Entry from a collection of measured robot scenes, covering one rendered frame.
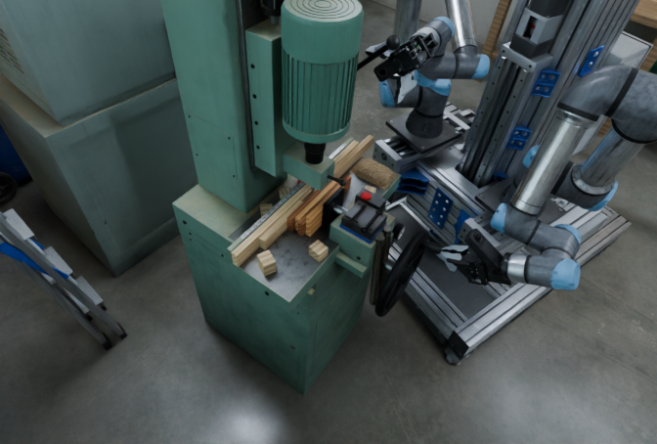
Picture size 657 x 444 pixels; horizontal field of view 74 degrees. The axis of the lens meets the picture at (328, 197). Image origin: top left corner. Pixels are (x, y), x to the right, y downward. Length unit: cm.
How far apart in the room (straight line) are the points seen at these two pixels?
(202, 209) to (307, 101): 62
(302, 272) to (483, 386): 121
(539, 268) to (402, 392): 105
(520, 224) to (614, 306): 152
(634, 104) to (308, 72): 71
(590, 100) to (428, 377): 137
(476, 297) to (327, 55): 145
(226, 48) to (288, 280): 59
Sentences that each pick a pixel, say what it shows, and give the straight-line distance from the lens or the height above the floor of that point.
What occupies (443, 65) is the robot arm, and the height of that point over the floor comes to 125.
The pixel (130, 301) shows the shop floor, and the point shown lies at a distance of 232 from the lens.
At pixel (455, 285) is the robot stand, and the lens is 212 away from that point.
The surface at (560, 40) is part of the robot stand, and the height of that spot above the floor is 130.
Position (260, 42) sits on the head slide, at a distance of 106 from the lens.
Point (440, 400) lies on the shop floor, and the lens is 209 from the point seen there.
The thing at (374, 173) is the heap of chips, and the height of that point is 93.
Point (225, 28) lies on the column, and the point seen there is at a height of 143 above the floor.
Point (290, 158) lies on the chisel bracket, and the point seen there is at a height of 107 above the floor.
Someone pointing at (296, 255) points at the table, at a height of 90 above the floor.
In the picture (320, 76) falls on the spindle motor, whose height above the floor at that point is 138.
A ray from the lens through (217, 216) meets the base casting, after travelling 146.
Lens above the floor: 189
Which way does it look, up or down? 46 degrees down
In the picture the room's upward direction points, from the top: 5 degrees clockwise
